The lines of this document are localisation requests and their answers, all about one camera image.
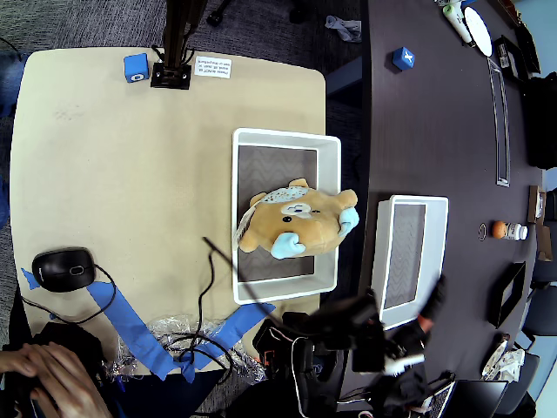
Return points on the black chair caster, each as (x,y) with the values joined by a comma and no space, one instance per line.
(215,17)
(298,15)

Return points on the idle black robot arm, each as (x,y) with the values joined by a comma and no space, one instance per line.
(278,348)

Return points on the person's left hand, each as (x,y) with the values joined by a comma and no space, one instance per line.
(26,361)

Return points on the blue cube with O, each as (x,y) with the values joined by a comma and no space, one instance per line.
(136,65)

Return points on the crumpled white paper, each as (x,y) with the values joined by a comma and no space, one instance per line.
(513,363)

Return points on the white bottle green cap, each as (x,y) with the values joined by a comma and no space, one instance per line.
(457,22)

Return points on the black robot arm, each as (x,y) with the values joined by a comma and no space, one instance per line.
(404,392)

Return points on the brown cardboard box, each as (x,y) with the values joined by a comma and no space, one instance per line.
(533,204)

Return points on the black webcam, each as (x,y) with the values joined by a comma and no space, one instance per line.
(348,318)

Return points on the dark laptop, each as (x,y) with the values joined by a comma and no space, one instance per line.
(478,398)

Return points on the grey cloth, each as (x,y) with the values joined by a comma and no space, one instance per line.
(346,27)

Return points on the small blue tape piece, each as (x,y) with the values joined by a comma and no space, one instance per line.
(29,278)

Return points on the blue jeans leg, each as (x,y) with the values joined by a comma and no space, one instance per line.
(9,80)

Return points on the grey office chair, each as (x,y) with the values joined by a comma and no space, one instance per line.
(546,272)
(544,313)

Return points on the white plastic bin grey liner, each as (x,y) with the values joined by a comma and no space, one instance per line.
(404,252)
(243,137)

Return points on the black leader arm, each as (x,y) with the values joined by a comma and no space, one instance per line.
(76,344)

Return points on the white printed paper label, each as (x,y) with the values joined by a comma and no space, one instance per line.
(212,67)

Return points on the clear crumpled plastic wrap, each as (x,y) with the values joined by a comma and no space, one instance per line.
(174,326)

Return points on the orange fruit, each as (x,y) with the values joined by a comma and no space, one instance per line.
(499,229)

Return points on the black camera stand post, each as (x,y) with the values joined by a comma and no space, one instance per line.
(174,43)

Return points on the black rectangular frame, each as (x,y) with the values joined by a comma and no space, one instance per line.
(496,305)

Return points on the wide blue tape strip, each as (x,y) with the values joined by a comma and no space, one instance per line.
(248,315)

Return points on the white pill bottle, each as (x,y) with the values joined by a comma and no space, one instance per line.
(517,231)

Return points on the blue cube with X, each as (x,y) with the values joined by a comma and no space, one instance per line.
(402,58)

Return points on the white round plate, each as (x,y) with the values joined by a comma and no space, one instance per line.
(478,28)

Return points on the tan plush bear blue paws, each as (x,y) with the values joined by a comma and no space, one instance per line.
(304,226)

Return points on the long blue tape strip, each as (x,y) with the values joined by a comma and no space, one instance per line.
(130,331)

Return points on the person's right hand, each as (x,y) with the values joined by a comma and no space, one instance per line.
(74,392)

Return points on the black computer mouse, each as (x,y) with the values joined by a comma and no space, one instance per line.
(61,270)

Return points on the rubber band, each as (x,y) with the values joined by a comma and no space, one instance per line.
(478,231)

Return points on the brown cardboard flap piece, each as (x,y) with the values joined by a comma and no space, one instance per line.
(545,244)

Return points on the black open box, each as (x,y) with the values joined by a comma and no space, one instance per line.
(530,48)
(507,56)

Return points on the snack tray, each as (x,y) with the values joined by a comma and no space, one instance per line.
(494,359)

